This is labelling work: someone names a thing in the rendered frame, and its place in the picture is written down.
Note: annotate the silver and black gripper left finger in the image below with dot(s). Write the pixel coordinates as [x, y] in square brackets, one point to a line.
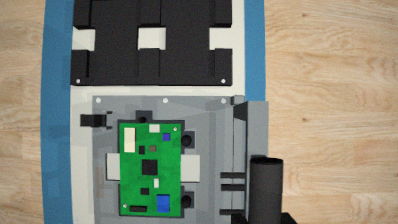
[237, 218]

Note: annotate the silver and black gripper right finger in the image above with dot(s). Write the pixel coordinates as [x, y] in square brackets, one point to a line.
[287, 219]

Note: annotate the green circuit board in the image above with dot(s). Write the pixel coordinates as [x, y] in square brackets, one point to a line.
[150, 169]

